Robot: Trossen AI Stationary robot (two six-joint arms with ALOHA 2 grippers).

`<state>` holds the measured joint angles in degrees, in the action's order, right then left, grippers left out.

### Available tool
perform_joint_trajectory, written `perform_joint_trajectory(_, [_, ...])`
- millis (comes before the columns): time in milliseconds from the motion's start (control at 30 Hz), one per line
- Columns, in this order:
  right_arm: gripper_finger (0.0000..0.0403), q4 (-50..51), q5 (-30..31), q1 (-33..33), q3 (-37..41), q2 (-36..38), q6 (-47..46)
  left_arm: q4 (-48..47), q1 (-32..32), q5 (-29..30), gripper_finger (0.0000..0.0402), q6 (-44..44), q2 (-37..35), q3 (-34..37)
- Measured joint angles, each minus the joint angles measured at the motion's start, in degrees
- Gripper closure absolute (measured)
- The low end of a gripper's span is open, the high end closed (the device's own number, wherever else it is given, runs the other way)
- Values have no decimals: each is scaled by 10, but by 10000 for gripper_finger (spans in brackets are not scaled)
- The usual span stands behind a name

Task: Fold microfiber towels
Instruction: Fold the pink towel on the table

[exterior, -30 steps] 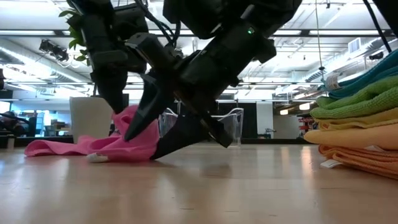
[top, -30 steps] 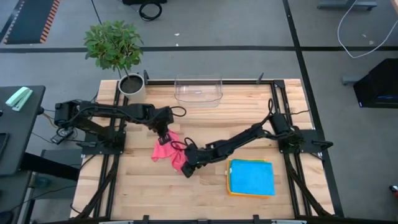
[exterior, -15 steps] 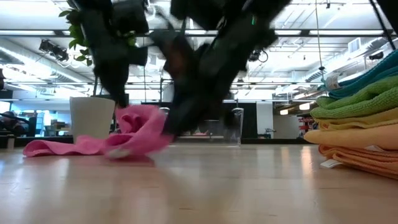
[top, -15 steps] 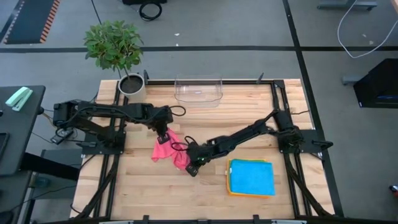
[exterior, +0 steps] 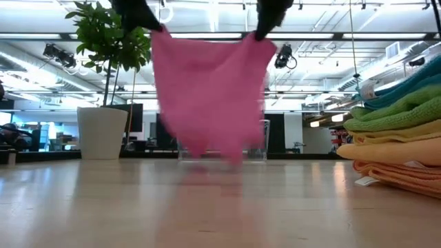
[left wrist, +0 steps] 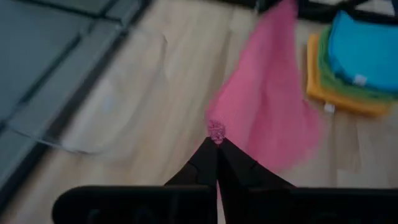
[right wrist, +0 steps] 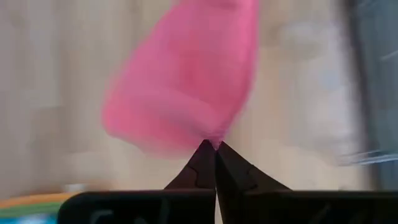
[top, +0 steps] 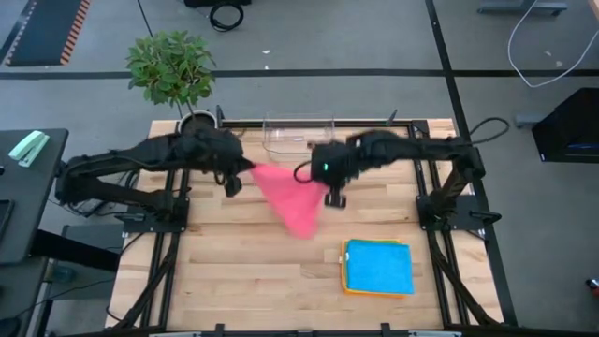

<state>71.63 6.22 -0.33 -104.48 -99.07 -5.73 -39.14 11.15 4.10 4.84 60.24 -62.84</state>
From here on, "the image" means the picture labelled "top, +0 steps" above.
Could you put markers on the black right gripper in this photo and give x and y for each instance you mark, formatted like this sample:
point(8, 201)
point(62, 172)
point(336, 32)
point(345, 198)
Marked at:
point(332, 164)

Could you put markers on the black side desk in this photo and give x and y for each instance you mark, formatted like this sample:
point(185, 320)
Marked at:
point(28, 210)

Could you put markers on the black metal table frame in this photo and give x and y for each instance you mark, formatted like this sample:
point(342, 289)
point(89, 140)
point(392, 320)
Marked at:
point(281, 123)

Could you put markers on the mint green stapler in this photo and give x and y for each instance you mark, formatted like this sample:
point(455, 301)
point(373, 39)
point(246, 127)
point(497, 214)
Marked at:
point(28, 147)

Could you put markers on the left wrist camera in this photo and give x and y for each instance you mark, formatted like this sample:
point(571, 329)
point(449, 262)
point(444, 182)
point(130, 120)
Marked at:
point(233, 186)

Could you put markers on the green plant in white pot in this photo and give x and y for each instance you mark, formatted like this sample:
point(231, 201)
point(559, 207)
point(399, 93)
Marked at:
point(170, 70)

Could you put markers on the grey cabinet foot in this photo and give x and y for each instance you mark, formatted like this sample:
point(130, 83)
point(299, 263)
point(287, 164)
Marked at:
point(529, 121)

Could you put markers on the blue microfiber towel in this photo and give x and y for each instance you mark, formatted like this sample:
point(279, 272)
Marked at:
point(379, 267)

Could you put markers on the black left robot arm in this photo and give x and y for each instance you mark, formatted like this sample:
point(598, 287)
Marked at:
point(140, 154)

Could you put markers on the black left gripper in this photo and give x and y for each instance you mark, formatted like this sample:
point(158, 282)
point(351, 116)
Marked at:
point(227, 154)

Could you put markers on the black equipment box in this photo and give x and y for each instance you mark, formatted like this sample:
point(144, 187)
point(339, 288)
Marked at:
point(217, 3)

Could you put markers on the pink microfiber towel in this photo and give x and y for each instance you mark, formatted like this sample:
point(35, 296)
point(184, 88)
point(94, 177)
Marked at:
point(290, 196)

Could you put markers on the grey desk foot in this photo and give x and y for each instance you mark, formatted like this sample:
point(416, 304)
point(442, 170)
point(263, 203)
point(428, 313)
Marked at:
point(519, 7)

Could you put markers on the black desk base beam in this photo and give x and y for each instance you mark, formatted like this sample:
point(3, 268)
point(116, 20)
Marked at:
point(75, 250)

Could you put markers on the black cabinet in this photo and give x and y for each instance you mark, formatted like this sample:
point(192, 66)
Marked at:
point(571, 126)

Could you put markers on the black floor mat orange stripes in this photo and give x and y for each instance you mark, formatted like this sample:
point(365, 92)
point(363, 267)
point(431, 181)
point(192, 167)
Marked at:
point(42, 33)

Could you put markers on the light grey metal bracket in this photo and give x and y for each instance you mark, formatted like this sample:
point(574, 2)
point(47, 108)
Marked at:
point(173, 334)
point(435, 334)

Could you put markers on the clear plastic bin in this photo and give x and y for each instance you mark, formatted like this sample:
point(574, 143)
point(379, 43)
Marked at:
point(290, 133)

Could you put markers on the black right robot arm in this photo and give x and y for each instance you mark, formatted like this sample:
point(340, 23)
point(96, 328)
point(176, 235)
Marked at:
point(421, 147)

